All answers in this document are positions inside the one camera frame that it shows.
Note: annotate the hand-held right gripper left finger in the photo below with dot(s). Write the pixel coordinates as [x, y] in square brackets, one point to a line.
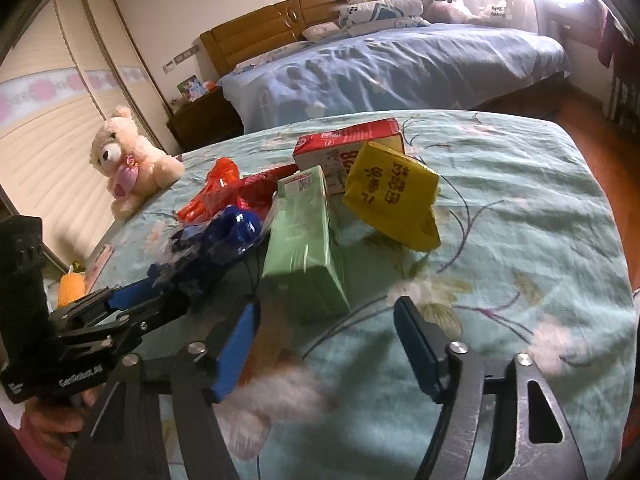
[235, 355]

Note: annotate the printed folded quilt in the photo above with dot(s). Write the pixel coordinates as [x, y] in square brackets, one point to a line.
[385, 12]

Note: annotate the green drink carton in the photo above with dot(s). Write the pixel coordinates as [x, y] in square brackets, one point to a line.
[300, 250]

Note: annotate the pink plush toy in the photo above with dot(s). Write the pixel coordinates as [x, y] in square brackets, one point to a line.
[447, 11]

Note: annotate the small white pillow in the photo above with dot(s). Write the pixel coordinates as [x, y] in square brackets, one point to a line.
[322, 31]

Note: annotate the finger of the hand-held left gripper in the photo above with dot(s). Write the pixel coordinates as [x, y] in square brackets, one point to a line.
[130, 292]
[145, 322]

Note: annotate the dark wooden nightstand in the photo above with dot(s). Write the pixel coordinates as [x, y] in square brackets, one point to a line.
[200, 120]

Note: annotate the yellow snack packet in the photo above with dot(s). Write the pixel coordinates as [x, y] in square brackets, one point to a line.
[390, 195]

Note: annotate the red and white carton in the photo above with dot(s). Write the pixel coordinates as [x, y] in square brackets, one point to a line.
[340, 142]

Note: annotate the pink paper card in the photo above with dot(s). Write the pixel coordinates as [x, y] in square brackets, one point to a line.
[97, 265]

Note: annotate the person's left hand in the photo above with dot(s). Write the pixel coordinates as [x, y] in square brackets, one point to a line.
[55, 417]

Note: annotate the photo frame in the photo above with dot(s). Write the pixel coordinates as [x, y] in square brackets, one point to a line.
[191, 88]

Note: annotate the brown wooden headboard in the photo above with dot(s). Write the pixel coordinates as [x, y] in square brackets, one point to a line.
[250, 35]

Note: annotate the bed with blue sheet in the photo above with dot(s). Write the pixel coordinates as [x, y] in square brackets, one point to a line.
[390, 70]

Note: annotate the blue printed pillow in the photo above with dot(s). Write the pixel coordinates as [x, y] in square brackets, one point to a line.
[255, 61]

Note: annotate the orange-red plastic wrapper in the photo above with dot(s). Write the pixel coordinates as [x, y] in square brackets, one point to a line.
[215, 185]

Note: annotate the dark red hanging coat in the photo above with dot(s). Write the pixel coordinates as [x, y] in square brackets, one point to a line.
[615, 35]

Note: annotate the pinkish white foam net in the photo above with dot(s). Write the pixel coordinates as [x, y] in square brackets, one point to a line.
[285, 390]

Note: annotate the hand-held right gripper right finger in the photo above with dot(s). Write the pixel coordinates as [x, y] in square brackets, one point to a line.
[420, 355]

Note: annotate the cream sliding wardrobe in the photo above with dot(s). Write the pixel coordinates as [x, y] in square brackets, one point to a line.
[60, 135]

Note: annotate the cream teddy bear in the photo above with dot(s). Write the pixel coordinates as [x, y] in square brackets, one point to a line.
[130, 160]

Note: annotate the small orange toy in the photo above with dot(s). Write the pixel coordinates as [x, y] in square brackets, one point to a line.
[70, 290]

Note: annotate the blue snack packet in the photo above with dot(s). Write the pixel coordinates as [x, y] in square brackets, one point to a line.
[220, 235]

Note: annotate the wall switch panel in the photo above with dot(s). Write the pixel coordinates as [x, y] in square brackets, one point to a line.
[180, 59]

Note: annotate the person's left forearm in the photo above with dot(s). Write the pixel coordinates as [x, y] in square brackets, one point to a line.
[40, 460]

